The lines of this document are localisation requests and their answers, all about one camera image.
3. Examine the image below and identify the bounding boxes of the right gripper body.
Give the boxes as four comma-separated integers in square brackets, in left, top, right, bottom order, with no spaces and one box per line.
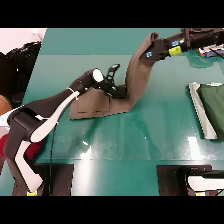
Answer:
[139,37,172,62]

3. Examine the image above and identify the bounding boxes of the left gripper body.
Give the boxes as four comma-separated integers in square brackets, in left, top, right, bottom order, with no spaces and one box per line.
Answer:
[97,78,128,100]

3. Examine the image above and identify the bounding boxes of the grey-brown shirt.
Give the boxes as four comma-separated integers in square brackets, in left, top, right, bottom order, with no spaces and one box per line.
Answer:
[68,32,162,121]

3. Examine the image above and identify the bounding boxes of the white garment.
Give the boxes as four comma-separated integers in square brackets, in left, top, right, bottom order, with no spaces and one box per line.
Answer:
[187,81,220,141]

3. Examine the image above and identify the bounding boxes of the dark green garment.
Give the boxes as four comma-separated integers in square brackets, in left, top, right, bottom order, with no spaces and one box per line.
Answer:
[196,83,224,141]

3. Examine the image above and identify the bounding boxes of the black garment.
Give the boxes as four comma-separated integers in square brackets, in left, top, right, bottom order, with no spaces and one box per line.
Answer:
[0,41,43,108]

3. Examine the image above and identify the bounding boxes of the red garment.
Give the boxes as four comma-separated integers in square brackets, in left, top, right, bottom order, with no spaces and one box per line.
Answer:
[0,133,48,163]

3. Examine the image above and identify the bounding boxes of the black cable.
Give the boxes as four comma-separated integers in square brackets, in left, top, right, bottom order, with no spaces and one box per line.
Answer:
[48,121,58,197]

